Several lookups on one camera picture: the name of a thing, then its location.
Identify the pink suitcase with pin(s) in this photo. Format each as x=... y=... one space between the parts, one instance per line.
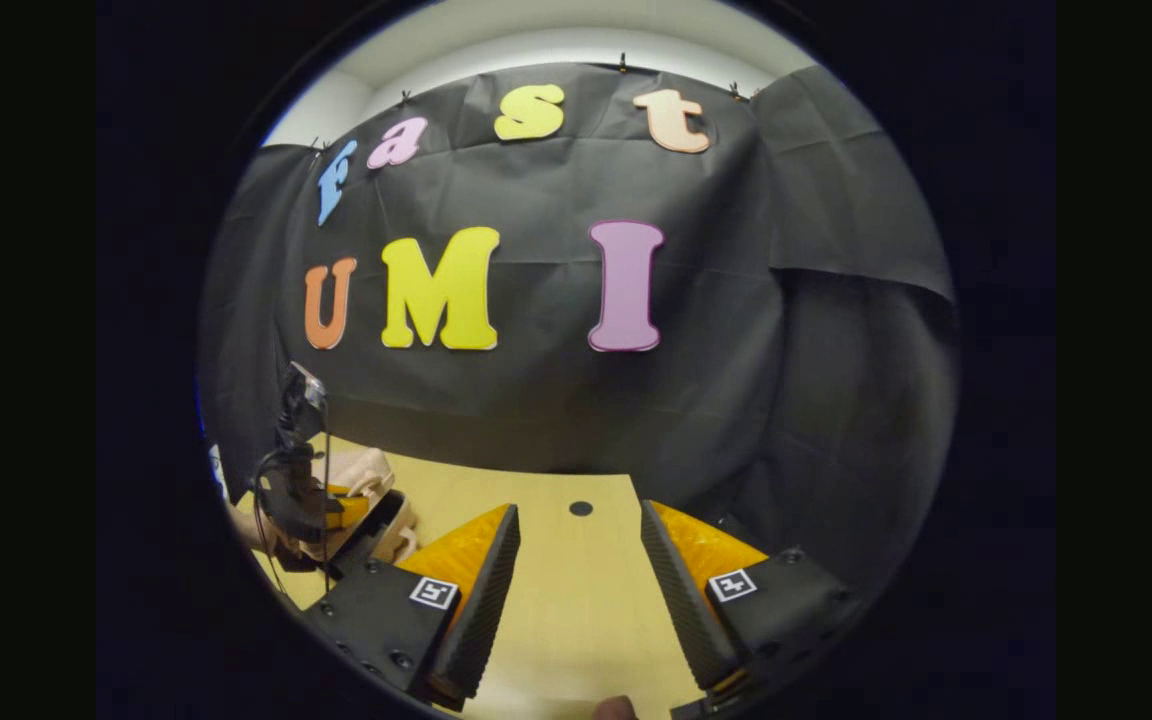
x=371 y=470

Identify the black backdrop cloth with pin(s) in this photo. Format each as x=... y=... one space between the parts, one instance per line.
x=576 y=400

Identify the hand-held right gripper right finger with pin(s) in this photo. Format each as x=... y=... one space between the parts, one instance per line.
x=681 y=600

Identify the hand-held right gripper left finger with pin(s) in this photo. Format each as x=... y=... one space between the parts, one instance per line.
x=481 y=610

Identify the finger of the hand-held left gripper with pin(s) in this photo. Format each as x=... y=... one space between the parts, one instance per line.
x=376 y=520

